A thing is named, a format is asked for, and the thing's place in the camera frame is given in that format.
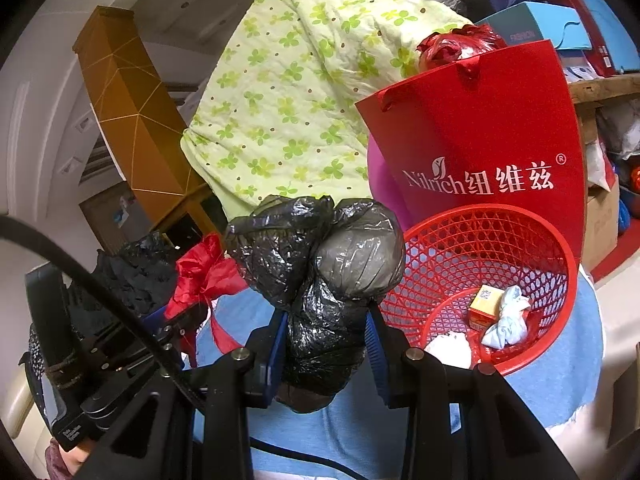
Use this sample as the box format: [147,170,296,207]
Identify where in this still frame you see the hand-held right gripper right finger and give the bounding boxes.
[365,302,583,480]

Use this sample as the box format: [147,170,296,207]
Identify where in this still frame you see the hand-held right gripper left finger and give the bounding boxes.
[82,307,291,480]

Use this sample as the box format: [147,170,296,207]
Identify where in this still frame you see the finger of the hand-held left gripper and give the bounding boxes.
[147,330,190,358]
[142,302,211,335]

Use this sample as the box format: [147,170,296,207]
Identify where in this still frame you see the red plastic bag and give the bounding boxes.
[164,234,243,361]
[417,24,507,72]

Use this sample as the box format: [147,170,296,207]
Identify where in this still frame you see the black plastic bag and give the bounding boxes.
[225,195,406,413]

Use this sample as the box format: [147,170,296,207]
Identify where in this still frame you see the red mesh plastic basket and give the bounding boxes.
[377,205,583,377]

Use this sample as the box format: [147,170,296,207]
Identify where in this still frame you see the person's left forearm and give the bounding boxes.
[44,437,93,480]

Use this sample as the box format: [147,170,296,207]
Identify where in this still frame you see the dark crumpled cloth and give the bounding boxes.
[95,232,181,317]

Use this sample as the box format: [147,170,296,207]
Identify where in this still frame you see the white crumpled tissue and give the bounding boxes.
[425,332,473,368]

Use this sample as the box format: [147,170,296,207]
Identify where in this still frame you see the small yellow box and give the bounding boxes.
[467,285,503,331]

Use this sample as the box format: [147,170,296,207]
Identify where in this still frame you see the light blue crumpled cloth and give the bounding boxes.
[482,285,533,348]

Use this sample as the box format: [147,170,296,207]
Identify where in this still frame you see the magenta pillow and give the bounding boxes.
[366,137,406,226]

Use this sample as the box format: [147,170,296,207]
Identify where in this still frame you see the brown wooden cabinet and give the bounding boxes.
[72,5,226,241]

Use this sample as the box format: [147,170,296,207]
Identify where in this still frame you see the red paper bag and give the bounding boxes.
[355,40,586,271]

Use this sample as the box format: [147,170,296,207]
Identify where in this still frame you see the green clover print quilt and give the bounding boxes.
[180,0,473,221]

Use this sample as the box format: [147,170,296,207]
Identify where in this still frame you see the brown cardboard box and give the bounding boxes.
[582,175,622,272]

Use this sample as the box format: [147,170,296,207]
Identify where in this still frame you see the wooden shelf board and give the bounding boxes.
[570,74,640,107]

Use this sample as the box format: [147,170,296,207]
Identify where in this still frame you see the blue cardboard box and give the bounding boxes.
[475,1,593,51]

